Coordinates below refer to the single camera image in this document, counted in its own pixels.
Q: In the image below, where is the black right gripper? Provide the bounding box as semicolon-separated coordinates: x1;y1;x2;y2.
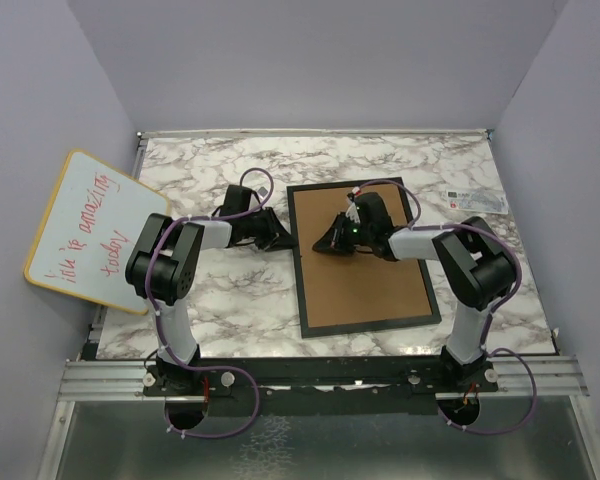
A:
313;212;373;256

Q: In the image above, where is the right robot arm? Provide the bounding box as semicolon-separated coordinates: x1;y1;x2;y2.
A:
313;192;522;391

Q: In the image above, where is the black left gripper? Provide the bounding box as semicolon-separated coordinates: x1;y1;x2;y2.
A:
241;207;296;252

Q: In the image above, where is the brown backing board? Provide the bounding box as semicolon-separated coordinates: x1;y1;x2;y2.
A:
292;182;434;326

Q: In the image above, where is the aluminium rail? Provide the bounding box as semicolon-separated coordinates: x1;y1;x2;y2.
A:
57;356;589;402

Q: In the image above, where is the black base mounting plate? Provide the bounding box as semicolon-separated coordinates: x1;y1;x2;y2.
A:
143;355;499;417

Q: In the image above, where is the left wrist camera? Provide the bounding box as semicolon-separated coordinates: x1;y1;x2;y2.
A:
219;185;264;217

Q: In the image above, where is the black picture frame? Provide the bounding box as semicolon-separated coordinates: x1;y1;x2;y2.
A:
285;176;442;340

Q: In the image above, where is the yellow rimmed whiteboard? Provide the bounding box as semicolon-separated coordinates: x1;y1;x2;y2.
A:
24;149;171;315

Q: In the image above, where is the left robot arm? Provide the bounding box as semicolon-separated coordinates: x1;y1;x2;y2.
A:
125;185;297;395

